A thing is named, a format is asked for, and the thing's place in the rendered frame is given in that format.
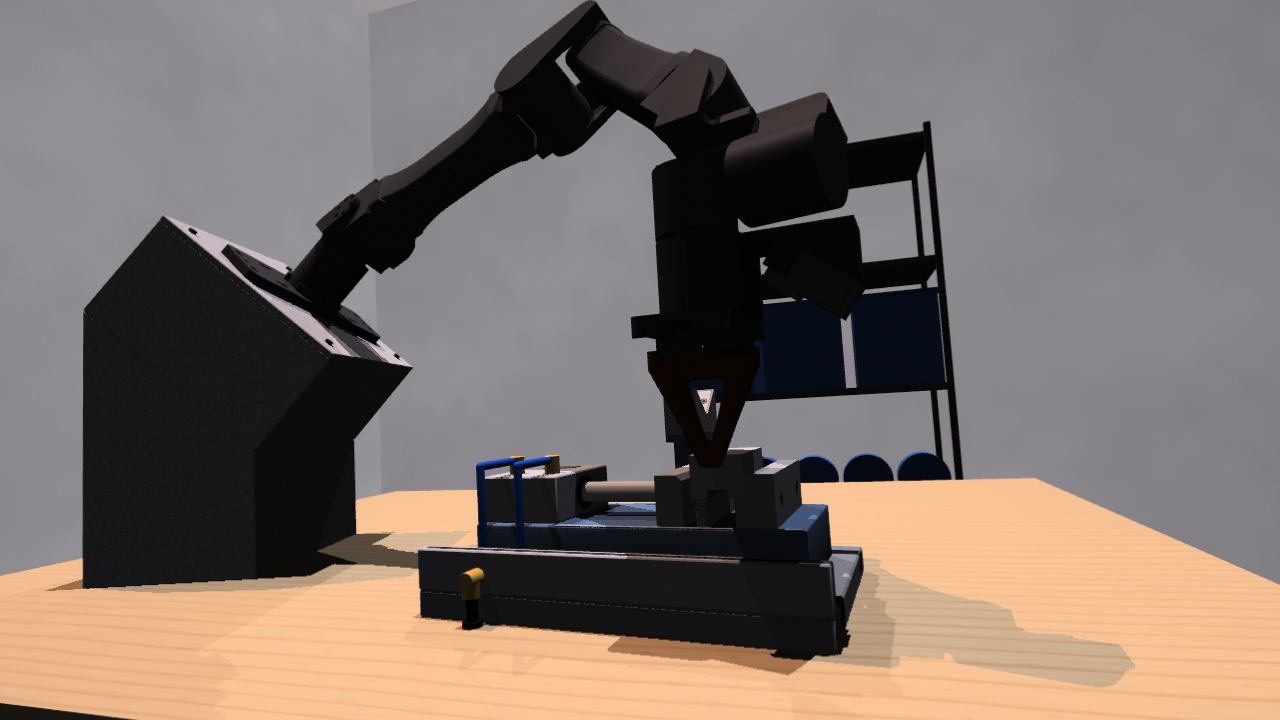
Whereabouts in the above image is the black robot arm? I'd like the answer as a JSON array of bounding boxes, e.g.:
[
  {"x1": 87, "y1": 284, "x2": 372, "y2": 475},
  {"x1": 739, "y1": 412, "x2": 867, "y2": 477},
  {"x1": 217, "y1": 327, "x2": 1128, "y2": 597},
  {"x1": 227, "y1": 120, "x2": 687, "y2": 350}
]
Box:
[{"x1": 221, "y1": 0, "x2": 867, "y2": 343}]

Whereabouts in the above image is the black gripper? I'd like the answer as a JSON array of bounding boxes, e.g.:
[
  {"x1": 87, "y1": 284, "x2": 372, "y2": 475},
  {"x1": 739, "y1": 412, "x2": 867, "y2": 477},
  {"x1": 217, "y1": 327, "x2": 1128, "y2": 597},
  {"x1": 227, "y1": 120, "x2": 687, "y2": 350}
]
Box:
[{"x1": 631, "y1": 228, "x2": 765, "y2": 468}]

